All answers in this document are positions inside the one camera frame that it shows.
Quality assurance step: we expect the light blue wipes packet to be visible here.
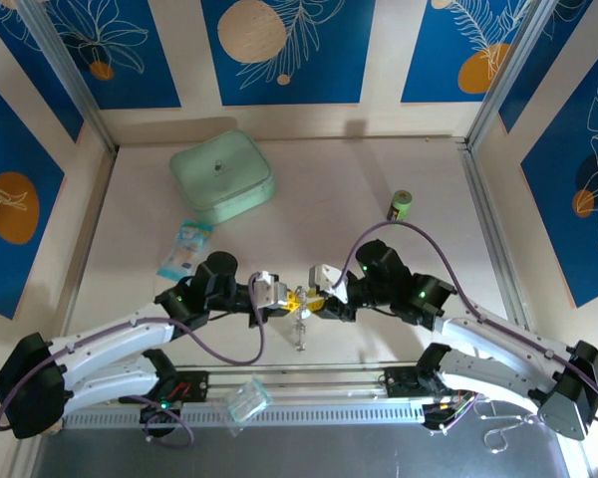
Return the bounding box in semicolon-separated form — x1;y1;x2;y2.
156;219;214;281

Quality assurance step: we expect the green cylindrical battery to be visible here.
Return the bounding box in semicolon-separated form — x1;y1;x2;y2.
388;188;414;223

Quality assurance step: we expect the clear plastic box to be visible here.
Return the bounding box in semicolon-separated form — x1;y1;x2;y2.
213;376;273;439

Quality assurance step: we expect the mint green zip case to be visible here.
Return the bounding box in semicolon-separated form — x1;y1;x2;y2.
168;129;277;227

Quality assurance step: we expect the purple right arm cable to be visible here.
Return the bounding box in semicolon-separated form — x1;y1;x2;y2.
339;221;598;430

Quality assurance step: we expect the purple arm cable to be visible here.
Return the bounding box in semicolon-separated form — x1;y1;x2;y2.
339;221;598;430
0;272;268;432

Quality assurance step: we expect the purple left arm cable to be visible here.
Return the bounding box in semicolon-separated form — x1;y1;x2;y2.
0;272;268;432

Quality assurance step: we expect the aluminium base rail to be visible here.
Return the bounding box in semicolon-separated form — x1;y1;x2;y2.
24;364;564;399

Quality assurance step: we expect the grey slotted cable duct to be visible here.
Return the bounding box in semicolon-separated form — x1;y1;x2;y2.
59;400;430;430

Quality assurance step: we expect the aluminium side rail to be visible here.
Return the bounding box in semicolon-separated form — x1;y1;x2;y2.
456;141;535;334
59;146;120;320

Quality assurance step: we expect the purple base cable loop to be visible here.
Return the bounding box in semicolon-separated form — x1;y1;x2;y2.
143;390;196;448

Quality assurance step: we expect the thin white wire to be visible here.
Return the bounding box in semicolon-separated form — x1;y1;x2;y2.
479;395;559;455

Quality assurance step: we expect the aluminium frame post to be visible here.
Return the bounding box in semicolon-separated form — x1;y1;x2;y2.
15;0;120;153
465;0;562;150

